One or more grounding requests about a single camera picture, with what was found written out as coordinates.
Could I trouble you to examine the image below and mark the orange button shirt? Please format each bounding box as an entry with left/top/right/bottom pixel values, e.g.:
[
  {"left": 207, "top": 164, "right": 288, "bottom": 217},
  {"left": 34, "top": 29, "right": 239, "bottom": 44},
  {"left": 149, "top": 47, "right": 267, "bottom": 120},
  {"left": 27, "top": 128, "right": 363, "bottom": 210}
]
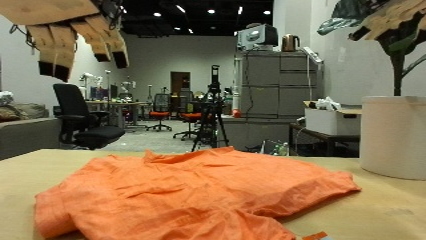
[{"left": 33, "top": 146, "right": 362, "bottom": 240}]

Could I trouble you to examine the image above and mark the green leafy plant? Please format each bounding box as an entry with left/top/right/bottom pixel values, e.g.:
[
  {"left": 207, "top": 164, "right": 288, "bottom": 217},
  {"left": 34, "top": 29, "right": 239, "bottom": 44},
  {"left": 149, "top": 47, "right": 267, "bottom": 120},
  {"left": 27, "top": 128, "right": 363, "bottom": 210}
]
[{"left": 316, "top": 0, "right": 426, "bottom": 98}]

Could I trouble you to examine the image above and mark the black office chair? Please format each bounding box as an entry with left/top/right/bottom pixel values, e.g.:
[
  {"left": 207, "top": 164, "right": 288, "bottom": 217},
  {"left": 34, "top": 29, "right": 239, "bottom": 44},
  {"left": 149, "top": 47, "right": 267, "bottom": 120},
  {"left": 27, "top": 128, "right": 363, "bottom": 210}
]
[{"left": 51, "top": 83, "right": 126, "bottom": 150}]

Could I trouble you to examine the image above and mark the brown sofa cushion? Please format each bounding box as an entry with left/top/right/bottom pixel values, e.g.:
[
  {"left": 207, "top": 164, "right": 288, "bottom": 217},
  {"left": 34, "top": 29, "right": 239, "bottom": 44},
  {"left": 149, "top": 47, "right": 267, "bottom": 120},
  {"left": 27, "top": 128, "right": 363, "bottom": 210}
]
[{"left": 0, "top": 102, "right": 49, "bottom": 123}]

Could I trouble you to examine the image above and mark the white power strip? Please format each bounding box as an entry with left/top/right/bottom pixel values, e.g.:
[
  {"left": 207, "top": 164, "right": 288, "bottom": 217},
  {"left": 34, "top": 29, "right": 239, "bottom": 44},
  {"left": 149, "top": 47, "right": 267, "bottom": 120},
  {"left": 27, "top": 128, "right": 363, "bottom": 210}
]
[{"left": 302, "top": 46, "right": 324, "bottom": 64}]

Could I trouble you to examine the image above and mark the wooden office desk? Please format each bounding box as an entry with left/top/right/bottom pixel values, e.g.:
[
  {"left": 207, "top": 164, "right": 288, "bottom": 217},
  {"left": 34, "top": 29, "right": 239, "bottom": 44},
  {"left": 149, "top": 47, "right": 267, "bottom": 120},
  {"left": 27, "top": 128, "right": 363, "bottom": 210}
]
[{"left": 85, "top": 99, "right": 150, "bottom": 129}]

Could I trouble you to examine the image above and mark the copper kettle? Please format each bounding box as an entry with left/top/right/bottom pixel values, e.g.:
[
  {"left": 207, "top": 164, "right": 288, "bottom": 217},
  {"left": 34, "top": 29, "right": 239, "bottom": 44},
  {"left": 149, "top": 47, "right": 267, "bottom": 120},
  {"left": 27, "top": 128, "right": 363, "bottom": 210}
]
[{"left": 280, "top": 33, "right": 302, "bottom": 53}]

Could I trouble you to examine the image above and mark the grey sofa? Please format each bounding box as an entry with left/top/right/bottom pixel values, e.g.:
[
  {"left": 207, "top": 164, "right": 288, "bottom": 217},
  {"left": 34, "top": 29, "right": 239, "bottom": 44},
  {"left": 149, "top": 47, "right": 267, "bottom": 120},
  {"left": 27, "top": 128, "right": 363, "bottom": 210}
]
[{"left": 0, "top": 117, "right": 62, "bottom": 161}]

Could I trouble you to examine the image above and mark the white plastic bag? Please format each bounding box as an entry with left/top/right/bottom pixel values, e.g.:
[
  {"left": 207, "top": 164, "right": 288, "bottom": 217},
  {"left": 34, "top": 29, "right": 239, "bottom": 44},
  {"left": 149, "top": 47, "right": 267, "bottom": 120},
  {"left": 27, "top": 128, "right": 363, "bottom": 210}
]
[{"left": 314, "top": 96, "right": 343, "bottom": 112}]

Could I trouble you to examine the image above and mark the brown door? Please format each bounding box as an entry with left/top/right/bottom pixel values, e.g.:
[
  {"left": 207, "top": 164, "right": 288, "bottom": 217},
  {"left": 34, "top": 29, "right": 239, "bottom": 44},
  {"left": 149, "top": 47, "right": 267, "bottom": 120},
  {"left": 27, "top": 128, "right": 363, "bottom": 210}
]
[{"left": 170, "top": 71, "right": 191, "bottom": 96}]

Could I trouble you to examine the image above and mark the grey boxy monitor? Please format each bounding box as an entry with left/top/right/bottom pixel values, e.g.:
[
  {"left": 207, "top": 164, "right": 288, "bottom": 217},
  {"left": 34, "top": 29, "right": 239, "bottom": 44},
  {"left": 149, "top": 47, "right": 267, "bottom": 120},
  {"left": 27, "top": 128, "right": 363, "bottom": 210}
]
[{"left": 235, "top": 23, "right": 279, "bottom": 52}]

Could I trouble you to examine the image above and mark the orange seat office chair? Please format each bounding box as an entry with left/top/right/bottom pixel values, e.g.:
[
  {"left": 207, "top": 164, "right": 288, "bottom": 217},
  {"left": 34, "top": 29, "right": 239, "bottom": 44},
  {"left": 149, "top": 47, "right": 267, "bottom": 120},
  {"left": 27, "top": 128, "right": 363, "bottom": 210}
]
[
  {"left": 145, "top": 93, "right": 173, "bottom": 133},
  {"left": 171, "top": 91, "right": 203, "bottom": 141}
]

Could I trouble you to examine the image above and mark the white cardboard box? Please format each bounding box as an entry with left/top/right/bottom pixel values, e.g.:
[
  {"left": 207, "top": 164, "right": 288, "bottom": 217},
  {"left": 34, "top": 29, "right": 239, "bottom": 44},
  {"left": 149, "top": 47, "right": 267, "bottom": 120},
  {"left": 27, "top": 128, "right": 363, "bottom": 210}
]
[{"left": 303, "top": 100, "right": 363, "bottom": 137}]

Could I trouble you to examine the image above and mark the white round plant pot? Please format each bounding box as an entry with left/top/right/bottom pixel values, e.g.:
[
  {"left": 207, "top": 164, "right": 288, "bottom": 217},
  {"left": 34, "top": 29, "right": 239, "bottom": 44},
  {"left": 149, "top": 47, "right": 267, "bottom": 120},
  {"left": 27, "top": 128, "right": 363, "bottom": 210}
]
[{"left": 359, "top": 95, "right": 426, "bottom": 181}]

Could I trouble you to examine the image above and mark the grey filing cabinet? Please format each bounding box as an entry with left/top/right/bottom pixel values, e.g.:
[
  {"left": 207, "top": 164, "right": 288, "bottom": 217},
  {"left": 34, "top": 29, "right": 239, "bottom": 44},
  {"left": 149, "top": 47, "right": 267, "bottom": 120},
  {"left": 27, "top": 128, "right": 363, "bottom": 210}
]
[{"left": 232, "top": 49, "right": 324, "bottom": 120}]

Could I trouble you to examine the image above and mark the dark side table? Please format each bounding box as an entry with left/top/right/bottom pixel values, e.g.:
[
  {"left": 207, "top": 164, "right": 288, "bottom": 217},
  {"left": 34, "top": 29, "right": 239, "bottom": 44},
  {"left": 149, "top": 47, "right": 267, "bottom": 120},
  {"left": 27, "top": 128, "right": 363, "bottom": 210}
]
[{"left": 288, "top": 122, "right": 362, "bottom": 158}]

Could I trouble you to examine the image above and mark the grey low cabinet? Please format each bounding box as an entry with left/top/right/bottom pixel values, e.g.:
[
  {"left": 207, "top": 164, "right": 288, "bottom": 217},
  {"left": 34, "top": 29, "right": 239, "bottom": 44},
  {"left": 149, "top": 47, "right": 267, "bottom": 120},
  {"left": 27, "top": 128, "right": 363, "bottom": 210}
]
[{"left": 219, "top": 116, "right": 296, "bottom": 153}]

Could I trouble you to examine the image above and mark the black camera tripod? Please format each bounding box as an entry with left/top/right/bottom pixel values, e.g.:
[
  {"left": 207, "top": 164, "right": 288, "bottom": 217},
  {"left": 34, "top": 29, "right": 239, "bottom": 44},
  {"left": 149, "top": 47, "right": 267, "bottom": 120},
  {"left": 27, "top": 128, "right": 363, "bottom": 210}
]
[{"left": 190, "top": 64, "right": 230, "bottom": 153}]

